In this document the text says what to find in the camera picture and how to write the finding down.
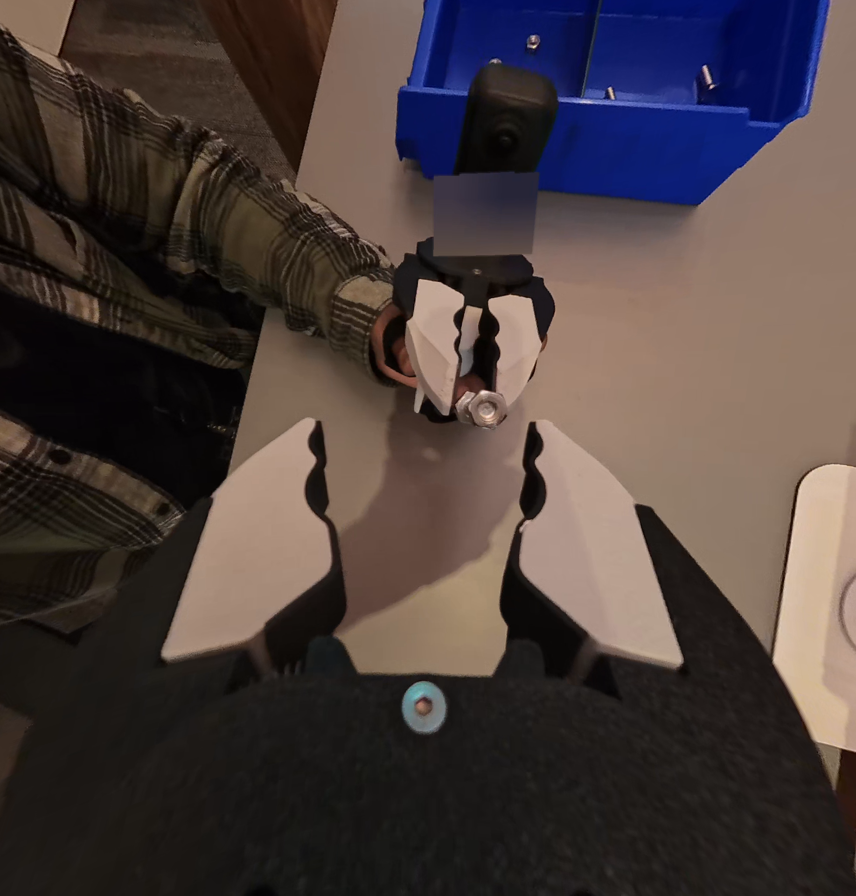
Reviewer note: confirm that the person's left hand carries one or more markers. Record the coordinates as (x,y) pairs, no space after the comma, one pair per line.
(394,350)

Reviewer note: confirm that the person's plaid shirt torso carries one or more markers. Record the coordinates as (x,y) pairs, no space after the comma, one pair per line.
(64,504)

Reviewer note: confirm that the white stand base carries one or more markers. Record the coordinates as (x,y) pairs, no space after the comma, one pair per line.
(826,616)

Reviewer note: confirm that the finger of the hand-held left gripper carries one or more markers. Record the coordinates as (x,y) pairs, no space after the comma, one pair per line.
(433,343)
(520,343)

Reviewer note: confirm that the blue plastic bin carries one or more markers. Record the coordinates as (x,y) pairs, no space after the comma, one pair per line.
(645,147)

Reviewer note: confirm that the person's left forearm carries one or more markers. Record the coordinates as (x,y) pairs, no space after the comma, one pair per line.
(190,224)

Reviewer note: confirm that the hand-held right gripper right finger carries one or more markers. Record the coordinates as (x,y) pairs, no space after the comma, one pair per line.
(596,560)

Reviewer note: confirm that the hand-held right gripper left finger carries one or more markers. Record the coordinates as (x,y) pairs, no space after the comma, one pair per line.
(260,546)

